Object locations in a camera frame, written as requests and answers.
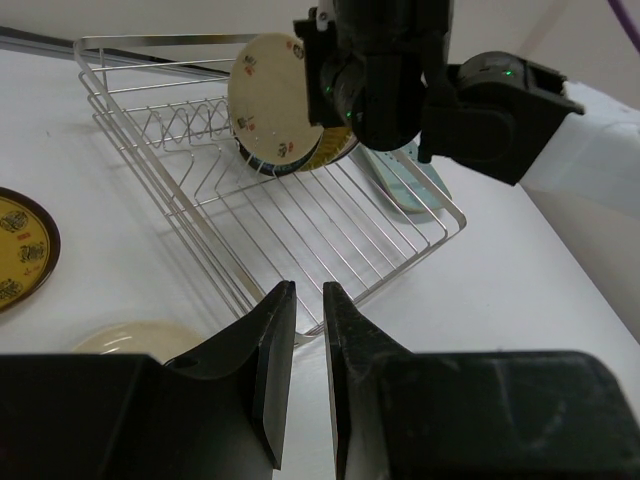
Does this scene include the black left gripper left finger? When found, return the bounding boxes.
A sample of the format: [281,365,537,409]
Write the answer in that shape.
[167,281,296,470]

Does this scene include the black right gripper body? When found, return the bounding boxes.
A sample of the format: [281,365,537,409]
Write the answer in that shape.
[293,1,455,149]

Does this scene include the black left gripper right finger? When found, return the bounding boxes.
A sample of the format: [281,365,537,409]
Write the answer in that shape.
[323,282,415,479]

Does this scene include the yellow woven bamboo plate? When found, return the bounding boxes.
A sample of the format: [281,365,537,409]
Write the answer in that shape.
[299,127,352,172]

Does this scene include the cream plate small motifs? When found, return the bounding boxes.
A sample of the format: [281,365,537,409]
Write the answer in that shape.
[227,33,322,166]

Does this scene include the cream plate plum blossom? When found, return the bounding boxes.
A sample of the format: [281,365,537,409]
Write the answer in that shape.
[72,321,206,361]

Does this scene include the pale green rectangular plate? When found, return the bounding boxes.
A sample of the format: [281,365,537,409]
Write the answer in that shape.
[349,145,442,215]

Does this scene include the blue patterned round plate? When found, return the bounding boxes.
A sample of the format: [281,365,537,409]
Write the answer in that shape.
[234,136,320,177]

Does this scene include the yellow black rimmed plate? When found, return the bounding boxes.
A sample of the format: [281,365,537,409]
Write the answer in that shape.
[1,187,61,312]

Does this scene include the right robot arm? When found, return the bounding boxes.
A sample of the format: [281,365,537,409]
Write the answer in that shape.
[293,1,639,332]

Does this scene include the silver wire dish rack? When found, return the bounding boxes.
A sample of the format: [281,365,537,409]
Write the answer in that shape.
[74,34,467,344]

